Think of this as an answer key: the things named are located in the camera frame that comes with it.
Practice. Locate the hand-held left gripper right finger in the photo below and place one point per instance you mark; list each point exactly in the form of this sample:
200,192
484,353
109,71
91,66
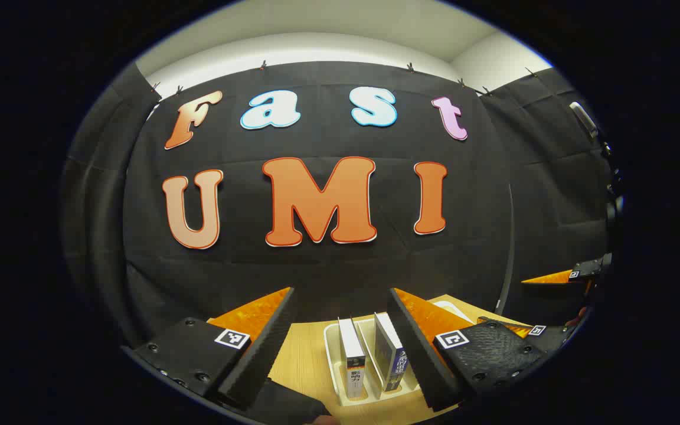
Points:
419,354

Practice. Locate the black schoolbag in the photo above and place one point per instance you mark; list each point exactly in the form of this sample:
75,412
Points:
287,404

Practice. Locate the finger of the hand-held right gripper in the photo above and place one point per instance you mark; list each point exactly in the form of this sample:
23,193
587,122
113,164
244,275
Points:
552,277
552,337

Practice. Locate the blue cover book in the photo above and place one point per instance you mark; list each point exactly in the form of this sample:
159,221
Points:
388,348

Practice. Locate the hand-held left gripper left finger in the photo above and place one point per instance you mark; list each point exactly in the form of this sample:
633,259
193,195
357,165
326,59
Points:
260,354

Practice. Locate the grey cover book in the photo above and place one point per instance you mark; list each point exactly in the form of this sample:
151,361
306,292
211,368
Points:
350,342

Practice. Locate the white bookshelf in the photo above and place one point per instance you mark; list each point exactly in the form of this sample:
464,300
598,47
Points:
331,354

